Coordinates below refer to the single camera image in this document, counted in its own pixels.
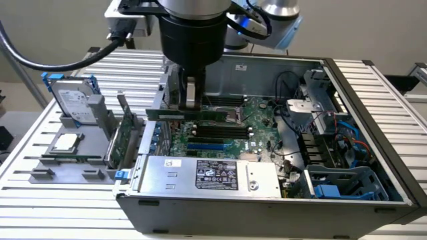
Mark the grey parts rack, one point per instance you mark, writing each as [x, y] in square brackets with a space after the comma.
[93, 142]

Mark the metal disk bay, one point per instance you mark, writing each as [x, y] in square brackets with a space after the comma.
[313, 85]

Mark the white sticker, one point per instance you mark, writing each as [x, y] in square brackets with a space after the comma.
[240, 67]

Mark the green graphics card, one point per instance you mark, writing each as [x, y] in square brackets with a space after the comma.
[127, 140]

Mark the black box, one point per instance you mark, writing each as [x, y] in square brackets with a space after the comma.
[4, 138]

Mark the black open PC case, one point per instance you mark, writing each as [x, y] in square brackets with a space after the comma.
[233, 215]

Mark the green motherboard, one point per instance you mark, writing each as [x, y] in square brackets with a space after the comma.
[263, 125]

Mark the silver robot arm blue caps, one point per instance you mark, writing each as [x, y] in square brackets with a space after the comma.
[283, 10]

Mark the black table corner cap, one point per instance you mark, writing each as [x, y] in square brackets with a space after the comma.
[368, 62]
[93, 49]

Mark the silver power supply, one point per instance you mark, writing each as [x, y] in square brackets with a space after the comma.
[180, 180]

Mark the long black expansion slot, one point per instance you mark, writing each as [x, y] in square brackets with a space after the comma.
[209, 140]

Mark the hard drive in blue caddy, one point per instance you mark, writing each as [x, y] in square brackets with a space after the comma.
[53, 75]

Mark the green RAM stick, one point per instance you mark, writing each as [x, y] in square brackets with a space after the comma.
[167, 116]
[71, 157]

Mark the blue expansion slot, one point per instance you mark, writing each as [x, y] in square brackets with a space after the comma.
[204, 146]

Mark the silver chipset heatsink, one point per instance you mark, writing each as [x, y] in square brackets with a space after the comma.
[249, 157]

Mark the black RAM slot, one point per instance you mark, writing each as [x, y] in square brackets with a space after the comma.
[221, 136]
[221, 129]
[221, 126]
[224, 101]
[224, 96]
[221, 133]

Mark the blue disk caddy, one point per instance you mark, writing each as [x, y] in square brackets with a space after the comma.
[327, 191]

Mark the silver hard disk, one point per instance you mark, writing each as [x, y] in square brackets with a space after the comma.
[75, 102]

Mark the coin cell battery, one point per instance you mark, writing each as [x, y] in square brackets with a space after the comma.
[263, 105]

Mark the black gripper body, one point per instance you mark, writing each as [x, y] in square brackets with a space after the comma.
[191, 40]

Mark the CPU socket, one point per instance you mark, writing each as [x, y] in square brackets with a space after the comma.
[233, 115]

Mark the silver CPU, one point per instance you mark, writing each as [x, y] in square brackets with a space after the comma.
[68, 142]

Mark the grey metal bar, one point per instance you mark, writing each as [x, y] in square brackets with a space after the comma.
[29, 85]

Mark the short black expansion slot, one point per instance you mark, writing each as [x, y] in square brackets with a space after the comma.
[191, 153]

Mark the black fan shroud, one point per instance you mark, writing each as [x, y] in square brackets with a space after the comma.
[311, 150]

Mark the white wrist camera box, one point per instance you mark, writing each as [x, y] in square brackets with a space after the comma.
[141, 25]

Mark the blue case latch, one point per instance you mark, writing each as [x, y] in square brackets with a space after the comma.
[121, 175]

